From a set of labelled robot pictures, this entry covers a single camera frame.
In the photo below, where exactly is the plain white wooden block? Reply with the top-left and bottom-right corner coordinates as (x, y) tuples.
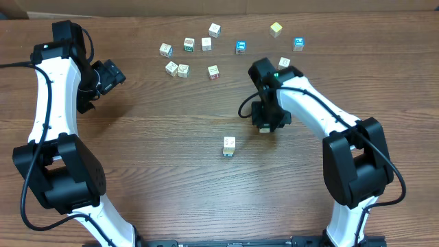
(178, 64), (190, 78)

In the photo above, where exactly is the yellow side picture block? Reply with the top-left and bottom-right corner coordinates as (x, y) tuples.
(165, 61), (178, 77)

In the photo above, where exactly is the ice cream picture block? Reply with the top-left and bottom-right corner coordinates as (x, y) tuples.
(201, 37), (212, 51)

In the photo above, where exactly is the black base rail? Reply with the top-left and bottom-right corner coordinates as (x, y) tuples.
(137, 235), (388, 247)

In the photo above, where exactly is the green side violin block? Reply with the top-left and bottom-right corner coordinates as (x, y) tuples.
(259, 128), (270, 134)

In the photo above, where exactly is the blue top picture block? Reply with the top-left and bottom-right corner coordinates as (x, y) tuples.
(235, 40), (247, 54)

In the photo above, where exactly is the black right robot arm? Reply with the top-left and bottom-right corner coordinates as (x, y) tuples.
(248, 58), (394, 246)

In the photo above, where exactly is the red letter E block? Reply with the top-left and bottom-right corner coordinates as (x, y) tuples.
(207, 65), (220, 80)

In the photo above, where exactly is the green letter B block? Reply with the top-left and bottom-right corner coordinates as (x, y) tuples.
(183, 38), (195, 52)

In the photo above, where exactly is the far white wooden block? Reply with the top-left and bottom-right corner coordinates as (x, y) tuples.
(209, 23), (221, 38)

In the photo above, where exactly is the red side L block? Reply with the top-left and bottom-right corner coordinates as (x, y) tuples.
(223, 137), (236, 149)

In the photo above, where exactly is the yellow letter K block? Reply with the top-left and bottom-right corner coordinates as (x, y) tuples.
(223, 148), (235, 154)

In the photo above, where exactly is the red side picture block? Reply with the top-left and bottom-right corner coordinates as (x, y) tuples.
(278, 57), (291, 70)

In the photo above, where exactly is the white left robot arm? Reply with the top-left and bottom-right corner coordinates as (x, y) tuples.
(12, 21), (142, 246)

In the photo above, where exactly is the yellow top wooden block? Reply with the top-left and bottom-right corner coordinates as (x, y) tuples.
(269, 22), (283, 38)

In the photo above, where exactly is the blue top far block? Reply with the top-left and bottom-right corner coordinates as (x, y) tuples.
(293, 37), (305, 51)

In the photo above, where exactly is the car picture wooden block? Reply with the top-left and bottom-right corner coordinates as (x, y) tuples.
(159, 43), (173, 58)

